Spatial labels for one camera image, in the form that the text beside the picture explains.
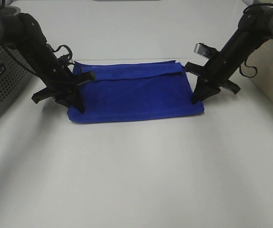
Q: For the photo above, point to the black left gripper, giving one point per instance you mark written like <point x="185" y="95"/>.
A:
<point x="61" y="84"/>

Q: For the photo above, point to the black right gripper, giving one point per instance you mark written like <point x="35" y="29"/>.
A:
<point x="212" y="76"/>

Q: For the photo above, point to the blue microfiber towel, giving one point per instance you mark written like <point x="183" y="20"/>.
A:
<point x="135" y="92"/>

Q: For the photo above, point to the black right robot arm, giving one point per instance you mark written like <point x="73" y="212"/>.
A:
<point x="254" y="28"/>

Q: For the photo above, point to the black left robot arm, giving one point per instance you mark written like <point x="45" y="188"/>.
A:
<point x="23" y="33"/>

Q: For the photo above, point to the beige storage box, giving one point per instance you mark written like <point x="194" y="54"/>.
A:
<point x="269" y="64"/>

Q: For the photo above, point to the grey perforated plastic basket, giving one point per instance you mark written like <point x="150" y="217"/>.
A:
<point x="13" y="80"/>

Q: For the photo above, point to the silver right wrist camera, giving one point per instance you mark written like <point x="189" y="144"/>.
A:
<point x="204" y="50"/>

